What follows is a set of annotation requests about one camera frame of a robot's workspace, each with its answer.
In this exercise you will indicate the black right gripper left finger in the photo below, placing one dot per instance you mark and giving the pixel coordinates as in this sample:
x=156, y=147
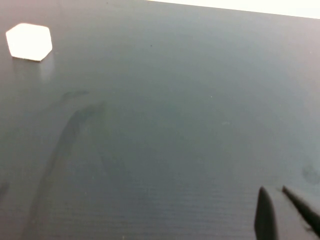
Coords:
x=266, y=220

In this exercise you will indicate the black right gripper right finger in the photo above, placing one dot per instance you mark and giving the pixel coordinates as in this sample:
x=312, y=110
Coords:
x=305, y=211

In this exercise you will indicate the white cube block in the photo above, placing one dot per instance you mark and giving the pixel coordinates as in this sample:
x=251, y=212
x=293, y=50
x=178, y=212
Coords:
x=28, y=41

